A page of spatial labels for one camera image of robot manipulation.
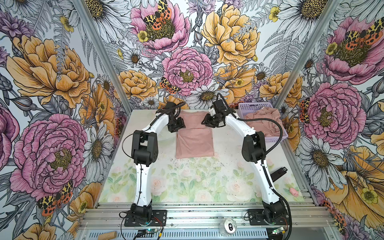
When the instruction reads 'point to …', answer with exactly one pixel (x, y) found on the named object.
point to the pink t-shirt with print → (195, 140)
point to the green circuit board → (147, 232)
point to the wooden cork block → (107, 235)
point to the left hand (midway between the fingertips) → (181, 131)
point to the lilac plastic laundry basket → (275, 138)
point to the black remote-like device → (278, 174)
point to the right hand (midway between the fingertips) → (204, 126)
